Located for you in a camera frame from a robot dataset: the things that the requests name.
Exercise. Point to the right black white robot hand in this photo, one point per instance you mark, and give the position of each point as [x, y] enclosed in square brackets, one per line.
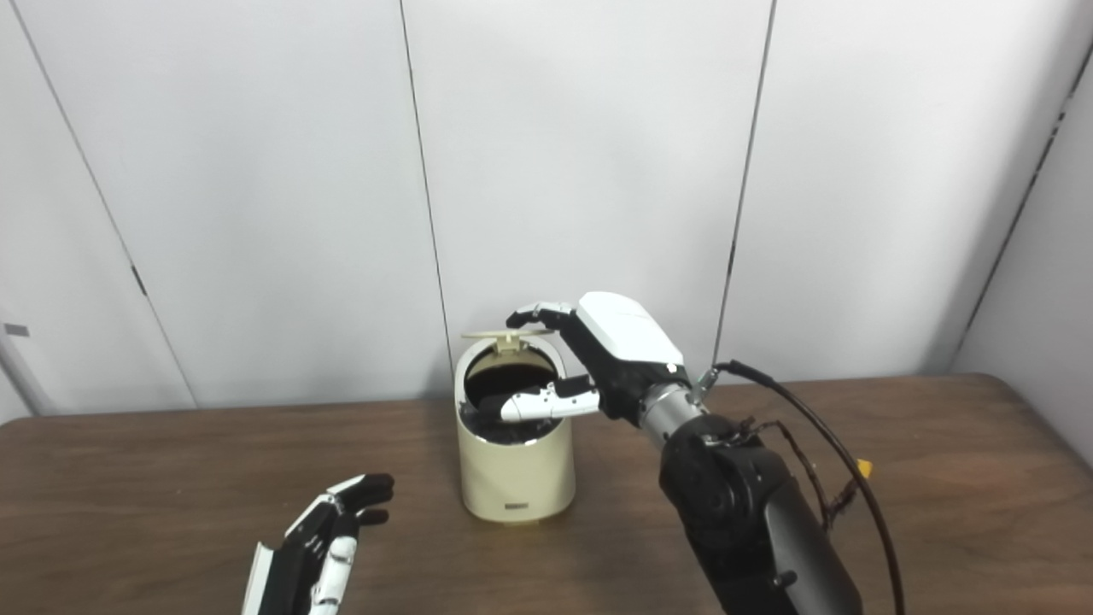
[628, 350]

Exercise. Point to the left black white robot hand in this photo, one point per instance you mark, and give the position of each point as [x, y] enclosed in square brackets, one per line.
[295, 564]

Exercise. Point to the cream round bin lid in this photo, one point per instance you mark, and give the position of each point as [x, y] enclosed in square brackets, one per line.
[508, 340]

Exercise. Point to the black bin liner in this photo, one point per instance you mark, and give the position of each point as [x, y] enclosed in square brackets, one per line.
[504, 371]

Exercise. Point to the cream-colored bin body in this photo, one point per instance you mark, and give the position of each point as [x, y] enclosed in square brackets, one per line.
[512, 478]

